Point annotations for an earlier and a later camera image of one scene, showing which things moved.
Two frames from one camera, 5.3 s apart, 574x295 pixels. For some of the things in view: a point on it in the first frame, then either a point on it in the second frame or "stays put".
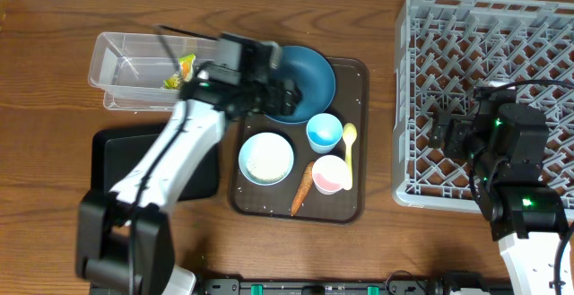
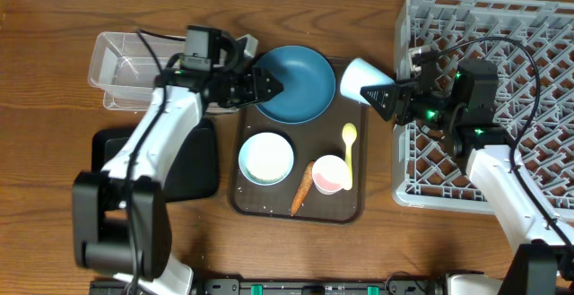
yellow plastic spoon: [349, 135] stays put
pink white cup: [330, 174] stays put
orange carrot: [303, 188] stays put
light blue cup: [324, 132] → [355, 73]
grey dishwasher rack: [447, 46] stays put
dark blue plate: [312, 73] stays put
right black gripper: [459, 125] → [411, 95]
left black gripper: [274, 93] → [251, 89]
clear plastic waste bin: [129, 69] stays put
